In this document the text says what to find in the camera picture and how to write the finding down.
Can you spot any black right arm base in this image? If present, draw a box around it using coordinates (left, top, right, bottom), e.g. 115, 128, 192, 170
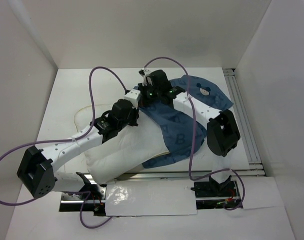
191, 178, 241, 210

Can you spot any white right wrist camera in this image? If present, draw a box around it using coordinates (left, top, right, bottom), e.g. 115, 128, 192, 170
139, 68, 153, 86

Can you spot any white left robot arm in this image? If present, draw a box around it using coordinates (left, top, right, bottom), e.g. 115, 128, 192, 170
17, 99, 139, 200

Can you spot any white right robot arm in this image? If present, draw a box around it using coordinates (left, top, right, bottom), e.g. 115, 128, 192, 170
138, 68, 241, 158

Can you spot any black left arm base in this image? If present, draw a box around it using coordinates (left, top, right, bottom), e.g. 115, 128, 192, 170
59, 172, 107, 217

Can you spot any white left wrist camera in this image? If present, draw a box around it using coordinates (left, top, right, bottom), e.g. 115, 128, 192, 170
124, 89, 141, 109

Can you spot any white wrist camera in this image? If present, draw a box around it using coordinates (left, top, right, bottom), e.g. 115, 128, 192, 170
139, 68, 153, 86
124, 89, 141, 109

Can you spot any blue printed pillowcase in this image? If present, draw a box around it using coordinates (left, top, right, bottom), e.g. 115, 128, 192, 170
140, 75, 233, 169

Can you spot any white glossy cover sheet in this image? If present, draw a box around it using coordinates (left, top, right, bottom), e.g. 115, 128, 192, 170
105, 179, 197, 217

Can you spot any white pillow yellow underside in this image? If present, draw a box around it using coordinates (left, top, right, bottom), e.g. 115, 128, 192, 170
84, 111, 169, 184

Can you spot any aluminium front rail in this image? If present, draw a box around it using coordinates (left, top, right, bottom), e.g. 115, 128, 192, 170
56, 169, 266, 182

